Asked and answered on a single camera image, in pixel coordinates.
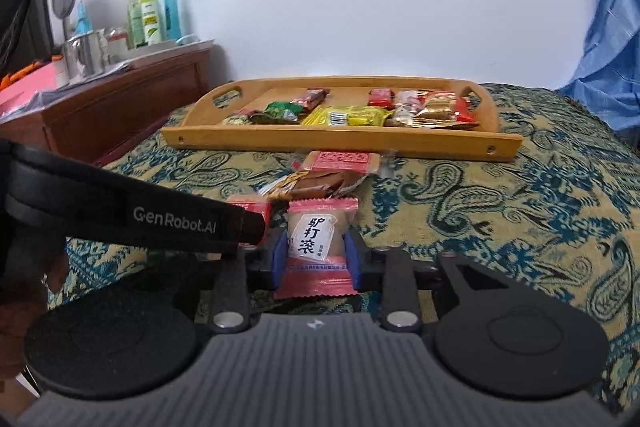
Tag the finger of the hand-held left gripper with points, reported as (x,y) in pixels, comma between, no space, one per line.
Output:
(242,229)

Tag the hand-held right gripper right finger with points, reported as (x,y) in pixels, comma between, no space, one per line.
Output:
(352,259)

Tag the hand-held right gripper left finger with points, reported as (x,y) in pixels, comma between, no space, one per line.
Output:
(280,259)

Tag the pink snack packet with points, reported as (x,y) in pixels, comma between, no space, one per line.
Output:
(315,237)

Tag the olive snack packet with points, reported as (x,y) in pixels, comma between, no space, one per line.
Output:
(236,118)

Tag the wooden tray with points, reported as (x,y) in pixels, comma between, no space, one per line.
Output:
(320,139)

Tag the green snack packet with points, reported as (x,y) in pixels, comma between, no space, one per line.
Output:
(277,112)

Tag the yellow snack packet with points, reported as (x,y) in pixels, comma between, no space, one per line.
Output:
(345,116)

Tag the dark red chocolate bar packet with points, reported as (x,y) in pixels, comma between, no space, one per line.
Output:
(310,98)

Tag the clear nougat candy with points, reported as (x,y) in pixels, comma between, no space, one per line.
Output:
(402,117)

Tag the small red snack packet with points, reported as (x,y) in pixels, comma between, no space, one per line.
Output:
(381,98)

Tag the red gold nut packet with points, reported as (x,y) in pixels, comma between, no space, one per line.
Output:
(442,107)

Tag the person's left hand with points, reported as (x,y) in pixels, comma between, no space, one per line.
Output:
(20,322)

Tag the red biscuit packet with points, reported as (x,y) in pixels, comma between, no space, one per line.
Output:
(340,161)
(252,209)

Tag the brown snack packet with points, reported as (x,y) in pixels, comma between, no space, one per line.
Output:
(315,183)

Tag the wooden cabinet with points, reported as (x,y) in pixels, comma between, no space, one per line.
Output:
(125,102)

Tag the pink paper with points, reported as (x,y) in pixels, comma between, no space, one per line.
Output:
(30,87)

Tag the metal cup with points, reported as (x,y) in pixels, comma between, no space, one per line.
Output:
(82,54)

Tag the paisley blanket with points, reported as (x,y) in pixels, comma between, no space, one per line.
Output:
(500,217)

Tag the jar with red lid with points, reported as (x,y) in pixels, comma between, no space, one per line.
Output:
(118,43)

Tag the small blue bottle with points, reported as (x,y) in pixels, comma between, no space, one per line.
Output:
(82,19)

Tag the pale green bottle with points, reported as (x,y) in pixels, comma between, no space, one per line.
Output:
(135,24)

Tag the green white tube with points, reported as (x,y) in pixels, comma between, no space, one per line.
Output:
(151,19)

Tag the light blue bottle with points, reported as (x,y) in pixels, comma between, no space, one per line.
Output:
(172,12)

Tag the blue checked cloth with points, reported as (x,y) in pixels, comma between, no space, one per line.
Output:
(610,32)

